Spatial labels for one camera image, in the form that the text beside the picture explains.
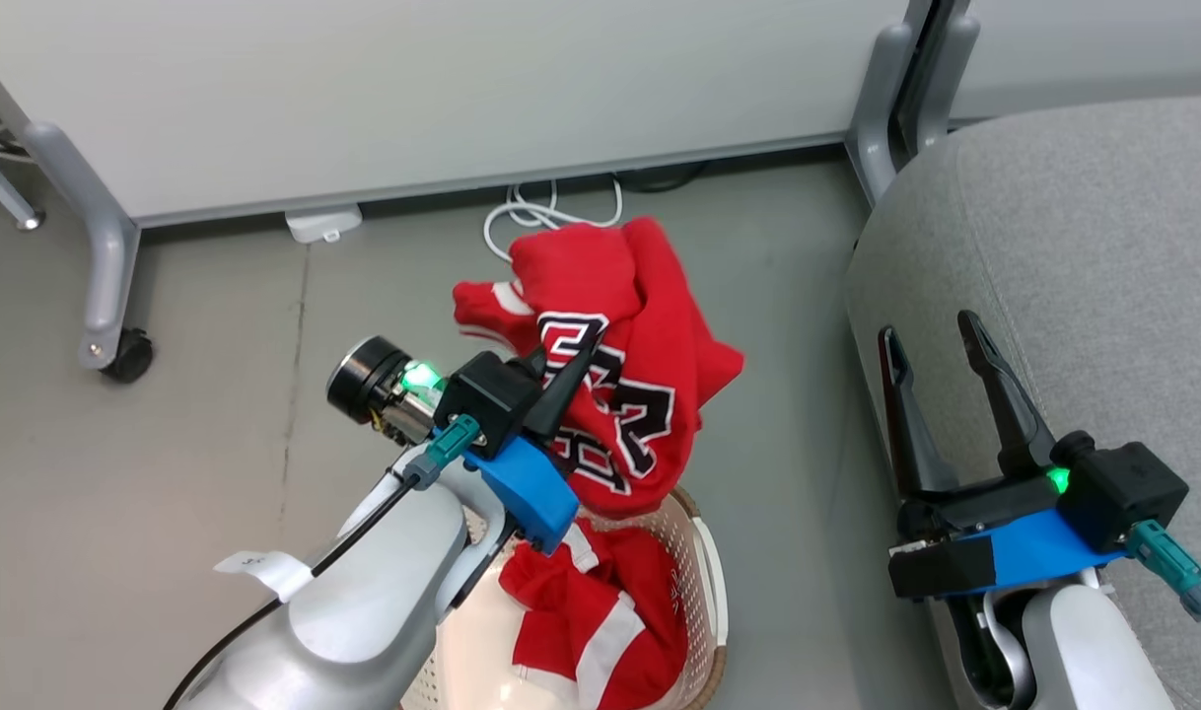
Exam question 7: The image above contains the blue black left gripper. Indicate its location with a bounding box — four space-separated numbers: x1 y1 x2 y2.
462 340 599 555

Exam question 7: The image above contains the large white partition panel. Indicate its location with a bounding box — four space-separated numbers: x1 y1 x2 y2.
0 0 932 230

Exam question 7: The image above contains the grey metal table leg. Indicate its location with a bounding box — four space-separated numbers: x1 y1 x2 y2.
0 138 45 233

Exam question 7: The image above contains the dark cable under partition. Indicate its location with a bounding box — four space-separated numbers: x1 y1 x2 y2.
615 163 707 194

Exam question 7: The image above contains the red white striped garment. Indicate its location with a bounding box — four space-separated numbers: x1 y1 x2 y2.
499 523 690 710

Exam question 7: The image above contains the coiled white floor cable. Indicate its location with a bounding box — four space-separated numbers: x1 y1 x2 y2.
482 177 624 263

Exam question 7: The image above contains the small white floor adapter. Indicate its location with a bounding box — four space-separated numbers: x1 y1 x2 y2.
285 204 363 245

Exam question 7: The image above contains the red jersey black white lettering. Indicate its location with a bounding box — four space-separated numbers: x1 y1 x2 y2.
453 217 746 521

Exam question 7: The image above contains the cream perforated laundry basket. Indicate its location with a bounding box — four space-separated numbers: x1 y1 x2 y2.
400 485 730 710

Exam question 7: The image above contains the grey partition leg with caster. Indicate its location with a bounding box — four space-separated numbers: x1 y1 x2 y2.
24 120 143 371

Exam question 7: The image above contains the black cable teal connector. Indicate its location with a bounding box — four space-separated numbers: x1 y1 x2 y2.
1125 520 1201 647
165 414 484 710

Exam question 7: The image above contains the black caster wheel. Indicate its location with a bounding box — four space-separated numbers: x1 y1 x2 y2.
101 328 155 384

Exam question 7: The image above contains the grey fabric sofa seat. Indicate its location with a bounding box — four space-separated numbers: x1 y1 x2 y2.
845 96 1201 710

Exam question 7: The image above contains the white paper tag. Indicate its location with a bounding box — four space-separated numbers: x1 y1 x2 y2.
214 549 312 604

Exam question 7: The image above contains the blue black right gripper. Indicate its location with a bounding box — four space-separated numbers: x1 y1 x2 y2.
879 310 1129 601

